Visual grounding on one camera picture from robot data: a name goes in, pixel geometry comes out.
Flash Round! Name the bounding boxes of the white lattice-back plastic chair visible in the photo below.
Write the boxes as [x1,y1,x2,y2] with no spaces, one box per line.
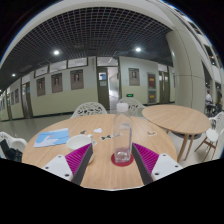
[69,101,109,120]
[117,97,147,118]

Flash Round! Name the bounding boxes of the framed wall pictures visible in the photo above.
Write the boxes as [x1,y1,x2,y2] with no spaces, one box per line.
[9,67,158,105]

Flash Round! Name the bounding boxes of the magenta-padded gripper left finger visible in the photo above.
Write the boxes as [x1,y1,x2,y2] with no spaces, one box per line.
[41,143,95,187]

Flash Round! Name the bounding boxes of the round ceiling lights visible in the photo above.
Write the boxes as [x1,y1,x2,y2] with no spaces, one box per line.
[11,46,143,78]

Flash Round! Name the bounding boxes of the dark double door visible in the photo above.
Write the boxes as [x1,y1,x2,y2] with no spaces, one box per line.
[158,70,171,105]

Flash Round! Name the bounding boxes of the black bag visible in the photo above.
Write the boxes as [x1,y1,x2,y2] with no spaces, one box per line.
[0,138,24,163]

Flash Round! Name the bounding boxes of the light blue paper booklet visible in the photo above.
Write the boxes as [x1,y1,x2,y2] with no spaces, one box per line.
[33,127,70,149]

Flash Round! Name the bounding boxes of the open dark-framed doorway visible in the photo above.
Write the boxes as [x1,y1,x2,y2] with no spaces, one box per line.
[96,66,121,111]

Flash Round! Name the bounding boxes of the white chair with wooden legs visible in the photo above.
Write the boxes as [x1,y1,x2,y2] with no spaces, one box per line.
[194,111,224,163]

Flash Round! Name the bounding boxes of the round wooden table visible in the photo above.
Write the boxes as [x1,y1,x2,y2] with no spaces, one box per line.
[141,104,212,163]

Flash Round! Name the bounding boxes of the person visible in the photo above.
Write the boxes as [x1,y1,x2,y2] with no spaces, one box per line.
[204,89,215,116]

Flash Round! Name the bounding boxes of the white plastic armchair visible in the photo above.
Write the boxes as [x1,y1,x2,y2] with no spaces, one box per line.
[0,131,28,160]

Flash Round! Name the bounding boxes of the dark single door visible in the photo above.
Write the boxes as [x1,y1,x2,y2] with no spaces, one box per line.
[20,82,34,120]

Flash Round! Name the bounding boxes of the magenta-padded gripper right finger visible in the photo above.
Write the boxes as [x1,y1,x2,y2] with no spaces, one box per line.
[130,142,184,186]

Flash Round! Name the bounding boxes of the clear plastic water bottle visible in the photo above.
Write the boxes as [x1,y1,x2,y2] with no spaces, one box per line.
[112,102,134,164]

